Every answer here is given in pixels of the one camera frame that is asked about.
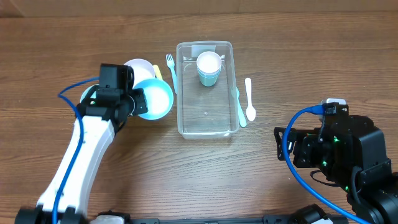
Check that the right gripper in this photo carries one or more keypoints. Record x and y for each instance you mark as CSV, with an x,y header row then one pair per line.
x,y
301,139

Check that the white pink bowl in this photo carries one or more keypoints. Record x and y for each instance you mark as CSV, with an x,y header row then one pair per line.
x,y
142,69

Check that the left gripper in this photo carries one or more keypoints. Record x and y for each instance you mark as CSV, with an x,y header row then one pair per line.
x,y
139,94

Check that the green plastic cup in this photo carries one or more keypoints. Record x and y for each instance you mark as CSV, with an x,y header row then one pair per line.
x,y
208,80

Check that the blue bowl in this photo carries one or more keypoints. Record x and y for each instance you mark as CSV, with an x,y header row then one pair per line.
x,y
159,98

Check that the clear plastic container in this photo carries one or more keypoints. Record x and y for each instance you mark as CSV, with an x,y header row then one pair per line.
x,y
206,112

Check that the green plastic fork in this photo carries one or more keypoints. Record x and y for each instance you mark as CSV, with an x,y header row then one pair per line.
x,y
241,112

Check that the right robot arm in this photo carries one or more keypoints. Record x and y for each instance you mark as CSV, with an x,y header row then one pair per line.
x,y
350,151

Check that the pink plastic cup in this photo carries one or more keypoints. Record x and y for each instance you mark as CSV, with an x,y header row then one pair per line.
x,y
209,63

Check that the pale green bowl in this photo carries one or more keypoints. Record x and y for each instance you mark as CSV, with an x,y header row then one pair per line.
x,y
84,94

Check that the blue plastic fork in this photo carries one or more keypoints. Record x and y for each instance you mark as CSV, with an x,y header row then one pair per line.
x,y
171,66

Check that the yellow plastic fork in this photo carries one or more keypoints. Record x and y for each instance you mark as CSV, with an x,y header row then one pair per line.
x,y
158,74

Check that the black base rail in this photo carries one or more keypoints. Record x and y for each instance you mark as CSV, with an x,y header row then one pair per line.
x,y
309,214

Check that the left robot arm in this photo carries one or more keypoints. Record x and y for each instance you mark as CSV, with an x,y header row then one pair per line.
x,y
100,115

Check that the white plastic spoon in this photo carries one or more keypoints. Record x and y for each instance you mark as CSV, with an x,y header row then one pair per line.
x,y
250,110

